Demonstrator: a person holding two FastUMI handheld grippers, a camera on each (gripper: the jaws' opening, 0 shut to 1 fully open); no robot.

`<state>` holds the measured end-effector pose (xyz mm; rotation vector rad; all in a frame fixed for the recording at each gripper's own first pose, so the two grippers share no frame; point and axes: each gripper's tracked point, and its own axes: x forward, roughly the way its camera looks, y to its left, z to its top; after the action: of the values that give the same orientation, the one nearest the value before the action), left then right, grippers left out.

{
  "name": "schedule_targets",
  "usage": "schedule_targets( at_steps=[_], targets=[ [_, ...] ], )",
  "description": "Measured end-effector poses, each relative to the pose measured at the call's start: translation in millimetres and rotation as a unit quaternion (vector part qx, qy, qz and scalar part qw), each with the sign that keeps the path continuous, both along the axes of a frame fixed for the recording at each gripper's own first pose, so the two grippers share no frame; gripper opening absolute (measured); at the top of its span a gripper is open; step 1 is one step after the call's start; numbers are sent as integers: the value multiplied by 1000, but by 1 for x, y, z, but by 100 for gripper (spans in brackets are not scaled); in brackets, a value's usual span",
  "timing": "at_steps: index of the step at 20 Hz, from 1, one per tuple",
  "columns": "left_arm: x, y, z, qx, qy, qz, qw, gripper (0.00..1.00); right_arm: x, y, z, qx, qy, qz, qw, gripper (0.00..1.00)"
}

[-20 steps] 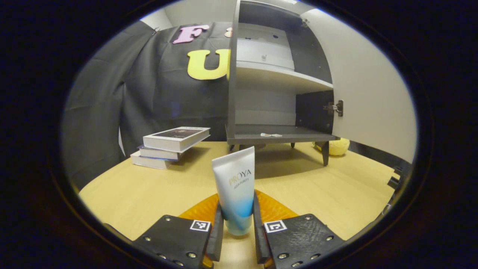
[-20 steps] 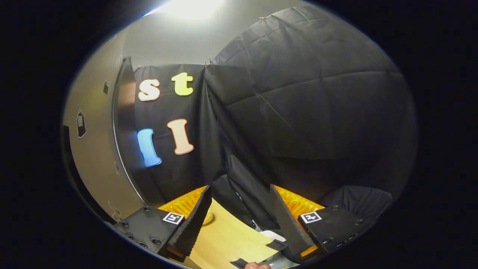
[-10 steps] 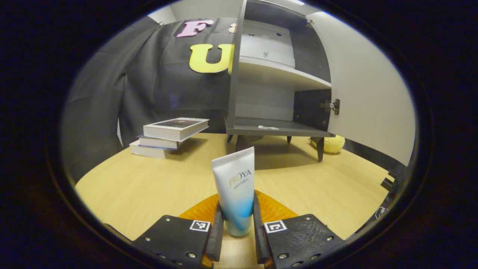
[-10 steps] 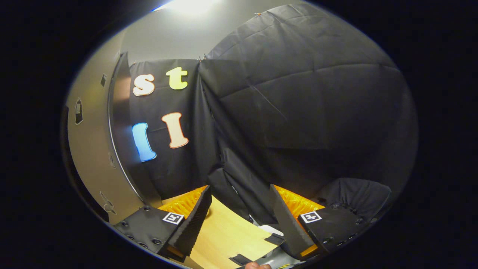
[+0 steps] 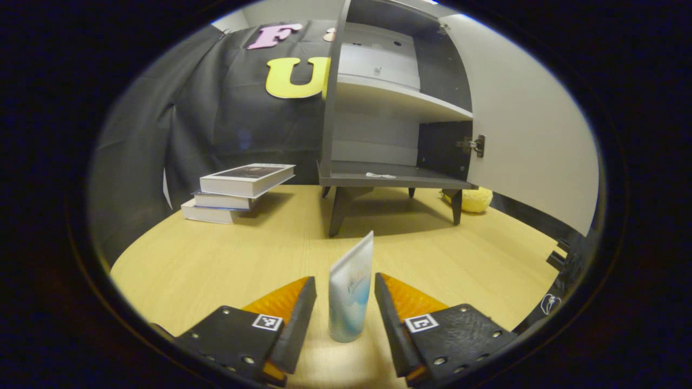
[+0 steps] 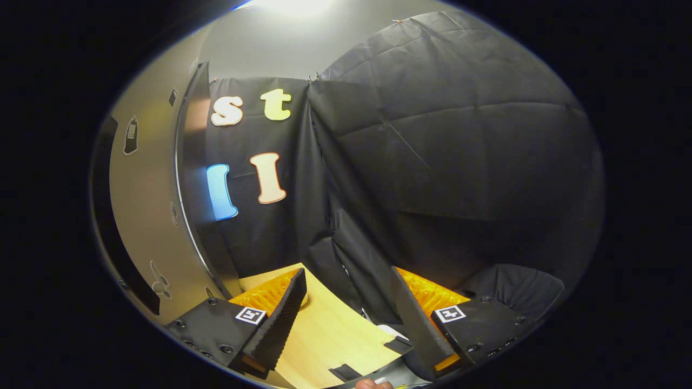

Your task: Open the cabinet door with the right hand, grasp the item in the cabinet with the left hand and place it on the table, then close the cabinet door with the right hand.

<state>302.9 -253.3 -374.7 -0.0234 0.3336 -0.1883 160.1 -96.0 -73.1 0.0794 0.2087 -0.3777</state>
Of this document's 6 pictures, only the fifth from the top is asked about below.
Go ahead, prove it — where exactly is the metal door hinge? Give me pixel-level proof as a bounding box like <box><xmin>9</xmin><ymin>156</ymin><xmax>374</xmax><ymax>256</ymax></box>
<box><xmin>456</xmin><ymin>134</ymin><xmax>487</xmax><ymax>159</ymax></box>

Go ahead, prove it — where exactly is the white paperback book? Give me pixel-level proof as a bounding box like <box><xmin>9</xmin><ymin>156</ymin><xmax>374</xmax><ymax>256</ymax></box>
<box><xmin>181</xmin><ymin>198</ymin><xmax>250</xmax><ymax>225</ymax></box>
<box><xmin>191</xmin><ymin>189</ymin><xmax>261</xmax><ymax>212</ymax></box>

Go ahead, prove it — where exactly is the white book with portrait cover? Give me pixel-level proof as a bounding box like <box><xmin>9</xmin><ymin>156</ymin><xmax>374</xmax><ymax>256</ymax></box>
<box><xmin>198</xmin><ymin>163</ymin><xmax>297</xmax><ymax>199</ymax></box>

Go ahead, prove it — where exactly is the yellow plush toy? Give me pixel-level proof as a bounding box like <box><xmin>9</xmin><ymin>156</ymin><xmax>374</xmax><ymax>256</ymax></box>
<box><xmin>442</xmin><ymin>186</ymin><xmax>494</xmax><ymax>214</ymax></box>

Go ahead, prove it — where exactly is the black backdrop cloth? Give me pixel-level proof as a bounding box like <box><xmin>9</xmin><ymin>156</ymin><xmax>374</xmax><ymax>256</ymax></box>
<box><xmin>88</xmin><ymin>20</ymin><xmax>340</xmax><ymax>266</ymax></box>

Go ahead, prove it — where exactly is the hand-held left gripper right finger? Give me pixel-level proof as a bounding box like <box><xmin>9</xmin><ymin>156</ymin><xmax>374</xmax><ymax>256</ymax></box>
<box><xmin>374</xmin><ymin>272</ymin><xmax>520</xmax><ymax>387</ymax></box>

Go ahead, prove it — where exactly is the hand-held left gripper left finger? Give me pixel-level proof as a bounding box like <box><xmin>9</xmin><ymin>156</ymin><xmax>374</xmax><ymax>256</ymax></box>
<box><xmin>175</xmin><ymin>276</ymin><xmax>318</xmax><ymax>388</ymax></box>

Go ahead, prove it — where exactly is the dark grey cabinet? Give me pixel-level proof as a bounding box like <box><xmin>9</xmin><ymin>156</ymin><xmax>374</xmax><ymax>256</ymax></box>
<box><xmin>317</xmin><ymin>0</ymin><xmax>477</xmax><ymax>239</ymax></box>

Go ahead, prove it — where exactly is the blue and white bottle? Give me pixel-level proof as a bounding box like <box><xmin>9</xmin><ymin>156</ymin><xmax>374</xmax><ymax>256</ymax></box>
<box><xmin>328</xmin><ymin>230</ymin><xmax>375</xmax><ymax>344</ymax></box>

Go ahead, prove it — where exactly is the beige cabinet door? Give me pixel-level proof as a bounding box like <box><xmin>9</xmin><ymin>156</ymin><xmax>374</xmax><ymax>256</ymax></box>
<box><xmin>438</xmin><ymin>13</ymin><xmax>601</xmax><ymax>237</ymax></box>

